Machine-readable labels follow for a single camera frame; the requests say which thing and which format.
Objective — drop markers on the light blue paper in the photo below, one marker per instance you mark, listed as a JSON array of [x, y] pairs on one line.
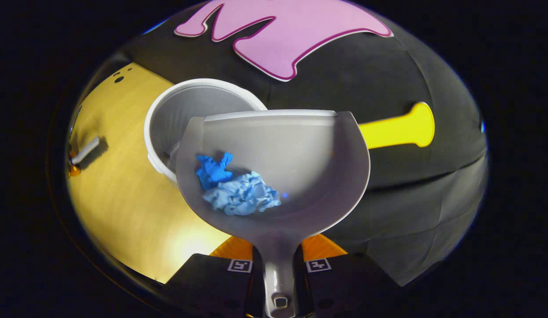
[[243, 196]]

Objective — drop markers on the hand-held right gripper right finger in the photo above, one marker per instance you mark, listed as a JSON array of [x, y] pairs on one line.
[[344, 282]]

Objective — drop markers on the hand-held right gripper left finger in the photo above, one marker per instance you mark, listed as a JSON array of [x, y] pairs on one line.
[[207, 282]]

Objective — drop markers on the yellow wooden desktop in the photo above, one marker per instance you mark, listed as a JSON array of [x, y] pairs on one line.
[[123, 198]]

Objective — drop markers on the white ribbed garbage bin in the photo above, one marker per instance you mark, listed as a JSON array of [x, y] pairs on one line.
[[185, 106]]

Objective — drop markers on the small grey broom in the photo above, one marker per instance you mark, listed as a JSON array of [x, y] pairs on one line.
[[86, 152]]

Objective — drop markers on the grey dustpan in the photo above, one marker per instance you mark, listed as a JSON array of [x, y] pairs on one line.
[[291, 150]]

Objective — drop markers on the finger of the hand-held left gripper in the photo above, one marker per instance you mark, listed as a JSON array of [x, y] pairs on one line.
[[74, 168]]

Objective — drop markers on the dark blue paper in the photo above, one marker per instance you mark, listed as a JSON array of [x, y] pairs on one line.
[[213, 170]]

